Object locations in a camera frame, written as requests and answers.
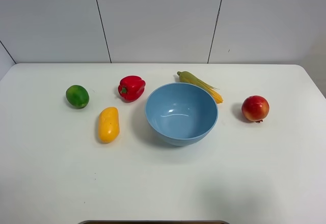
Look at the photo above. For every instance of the yellow mango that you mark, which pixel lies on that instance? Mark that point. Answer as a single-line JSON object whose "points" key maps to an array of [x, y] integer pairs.
{"points": [[108, 125]]}

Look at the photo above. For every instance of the red pomegranate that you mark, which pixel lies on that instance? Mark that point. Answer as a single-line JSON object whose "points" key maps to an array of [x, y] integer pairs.
{"points": [[255, 108]]}

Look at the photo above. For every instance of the blue plastic bowl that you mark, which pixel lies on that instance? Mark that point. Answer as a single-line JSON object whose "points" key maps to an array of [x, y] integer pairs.
{"points": [[181, 114]]}

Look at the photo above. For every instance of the corn cob with husk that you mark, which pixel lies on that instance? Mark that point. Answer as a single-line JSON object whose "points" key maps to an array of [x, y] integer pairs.
{"points": [[187, 77]]}

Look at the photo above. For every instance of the red bell pepper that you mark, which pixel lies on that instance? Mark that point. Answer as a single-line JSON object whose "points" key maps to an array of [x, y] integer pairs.
{"points": [[131, 88]]}

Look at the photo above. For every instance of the green lime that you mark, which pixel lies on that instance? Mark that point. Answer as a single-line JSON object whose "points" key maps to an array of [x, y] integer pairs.
{"points": [[77, 96]]}

